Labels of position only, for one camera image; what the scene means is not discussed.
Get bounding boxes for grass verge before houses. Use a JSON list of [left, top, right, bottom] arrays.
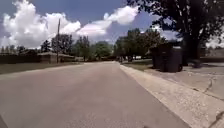
[[0, 61, 84, 75]]

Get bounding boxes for tall utility pole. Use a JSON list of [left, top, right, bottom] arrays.
[[55, 18, 62, 64]]

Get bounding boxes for large dark tree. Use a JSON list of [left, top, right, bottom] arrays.
[[126, 0, 224, 68]]

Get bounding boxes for group of trees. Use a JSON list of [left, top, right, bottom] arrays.
[[113, 28, 168, 63]]

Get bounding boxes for dark fence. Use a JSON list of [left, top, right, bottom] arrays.
[[0, 53, 41, 65]]

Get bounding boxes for concrete driveway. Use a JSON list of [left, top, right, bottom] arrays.
[[144, 63, 224, 101]]

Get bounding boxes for concrete gutter strip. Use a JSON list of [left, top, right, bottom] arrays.
[[119, 63, 224, 128]]

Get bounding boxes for row of trees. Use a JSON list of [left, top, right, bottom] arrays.
[[0, 33, 114, 63]]

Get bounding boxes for low house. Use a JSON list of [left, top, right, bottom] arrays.
[[37, 51, 76, 64]]

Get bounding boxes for grey asphalt road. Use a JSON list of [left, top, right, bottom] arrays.
[[0, 60, 191, 128]]

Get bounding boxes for dark wheelie bin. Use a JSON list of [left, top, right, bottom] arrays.
[[149, 44, 166, 70], [163, 45, 184, 74]]

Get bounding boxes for building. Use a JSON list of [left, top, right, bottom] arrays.
[[199, 48, 224, 63]]

